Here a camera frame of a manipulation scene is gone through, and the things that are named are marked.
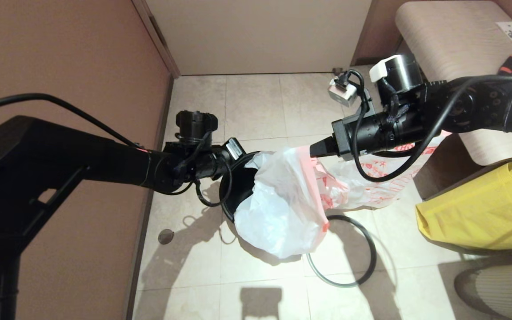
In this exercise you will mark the grey ribbed round stool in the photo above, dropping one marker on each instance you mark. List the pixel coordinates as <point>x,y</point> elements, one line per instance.
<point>505,293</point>

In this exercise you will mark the black round trash bin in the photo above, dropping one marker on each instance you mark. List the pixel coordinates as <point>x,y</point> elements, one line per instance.
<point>238,186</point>

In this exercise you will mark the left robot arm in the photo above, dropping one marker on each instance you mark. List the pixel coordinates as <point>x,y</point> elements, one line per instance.
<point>60,160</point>

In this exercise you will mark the pale door panel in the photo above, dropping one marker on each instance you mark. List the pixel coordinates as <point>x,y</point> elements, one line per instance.
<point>260,35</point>

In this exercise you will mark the black and red marker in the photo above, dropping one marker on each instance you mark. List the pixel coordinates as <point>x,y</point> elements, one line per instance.
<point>508,65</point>

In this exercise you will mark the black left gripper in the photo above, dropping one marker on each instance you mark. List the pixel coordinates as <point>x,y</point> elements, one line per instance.
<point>229,158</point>

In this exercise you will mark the white and red plastic bag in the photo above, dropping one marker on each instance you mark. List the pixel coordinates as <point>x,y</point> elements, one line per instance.
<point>278,213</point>

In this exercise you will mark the spare white red plastic bag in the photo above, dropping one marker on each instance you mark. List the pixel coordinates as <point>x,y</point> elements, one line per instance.
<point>371,186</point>

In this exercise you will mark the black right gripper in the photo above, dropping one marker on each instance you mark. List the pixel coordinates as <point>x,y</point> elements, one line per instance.
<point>371,133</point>

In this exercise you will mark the round grey floor disc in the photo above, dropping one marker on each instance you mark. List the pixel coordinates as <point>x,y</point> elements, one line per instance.
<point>166,236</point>

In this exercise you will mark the yellow fabric bag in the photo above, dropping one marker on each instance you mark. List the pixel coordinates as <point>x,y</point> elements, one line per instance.
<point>474,213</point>

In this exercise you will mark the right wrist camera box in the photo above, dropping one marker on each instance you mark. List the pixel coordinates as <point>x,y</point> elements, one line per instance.
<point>342,91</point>

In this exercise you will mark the brown door frame post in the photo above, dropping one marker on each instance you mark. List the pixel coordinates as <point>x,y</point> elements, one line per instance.
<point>156,38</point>
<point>362,35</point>

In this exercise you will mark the light wood bench metal legs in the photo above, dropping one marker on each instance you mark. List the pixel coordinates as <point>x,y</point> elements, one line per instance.
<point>451,35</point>

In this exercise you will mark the small metal door stop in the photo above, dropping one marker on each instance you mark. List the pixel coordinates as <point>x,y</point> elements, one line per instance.
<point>337,70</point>

